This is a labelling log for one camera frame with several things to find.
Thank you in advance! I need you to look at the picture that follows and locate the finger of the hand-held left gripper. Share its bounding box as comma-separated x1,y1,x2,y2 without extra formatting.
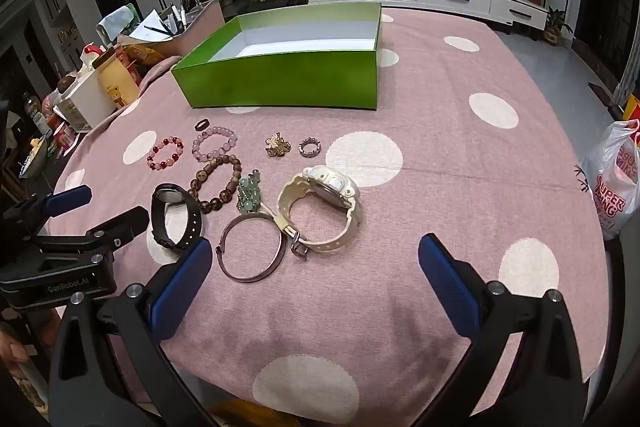
30,206,151,265
0,185,93,238

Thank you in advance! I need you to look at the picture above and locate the small potted plant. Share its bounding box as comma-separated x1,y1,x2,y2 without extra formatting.
542,7,573,45

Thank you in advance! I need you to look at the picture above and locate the silver metal bangle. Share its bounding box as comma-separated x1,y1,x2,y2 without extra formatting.
216,213,286,283

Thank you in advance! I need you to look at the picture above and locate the white storage box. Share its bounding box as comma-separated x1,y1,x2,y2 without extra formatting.
54,69,118,130

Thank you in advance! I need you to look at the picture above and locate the person's left hand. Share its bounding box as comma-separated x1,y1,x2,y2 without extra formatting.
0,329,33,378

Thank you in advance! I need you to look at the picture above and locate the yellow bear bottle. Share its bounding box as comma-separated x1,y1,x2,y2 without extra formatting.
92,54,141,110

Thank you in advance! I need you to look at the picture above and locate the black wristwatch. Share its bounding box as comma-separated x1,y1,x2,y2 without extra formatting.
150,183,205,254

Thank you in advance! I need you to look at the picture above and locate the cream wristwatch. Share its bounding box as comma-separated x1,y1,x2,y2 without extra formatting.
276,165,362,262

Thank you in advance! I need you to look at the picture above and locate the pink polka dot tablecloth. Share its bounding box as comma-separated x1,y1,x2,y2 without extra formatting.
52,4,608,427

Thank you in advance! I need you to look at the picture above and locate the brown wooden bead bracelet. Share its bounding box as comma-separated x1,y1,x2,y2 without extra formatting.
187,157,242,214

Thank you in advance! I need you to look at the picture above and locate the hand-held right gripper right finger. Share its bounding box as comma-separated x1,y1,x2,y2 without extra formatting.
415,233,588,427

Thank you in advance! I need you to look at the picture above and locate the white printed plastic bag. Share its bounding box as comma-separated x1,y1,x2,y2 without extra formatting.
580,119,640,242

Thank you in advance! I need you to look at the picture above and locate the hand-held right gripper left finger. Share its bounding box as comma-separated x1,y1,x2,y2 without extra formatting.
47,237,221,427

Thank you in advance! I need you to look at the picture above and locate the pink desk organizer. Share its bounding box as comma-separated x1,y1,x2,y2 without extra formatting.
117,0,226,58

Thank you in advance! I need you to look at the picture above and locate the red bead bracelet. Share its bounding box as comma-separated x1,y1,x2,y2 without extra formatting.
146,137,185,172

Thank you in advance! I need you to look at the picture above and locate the gold flower brooch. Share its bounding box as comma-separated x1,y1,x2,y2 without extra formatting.
265,132,293,158

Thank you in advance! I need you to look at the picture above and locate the green cardboard box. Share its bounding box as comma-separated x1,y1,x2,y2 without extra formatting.
171,2,383,111

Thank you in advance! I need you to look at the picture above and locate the pink bead bracelet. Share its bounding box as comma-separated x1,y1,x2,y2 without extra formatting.
192,126,237,164

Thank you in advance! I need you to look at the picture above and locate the green jade bead bracelet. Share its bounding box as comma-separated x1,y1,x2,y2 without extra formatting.
236,171,263,212

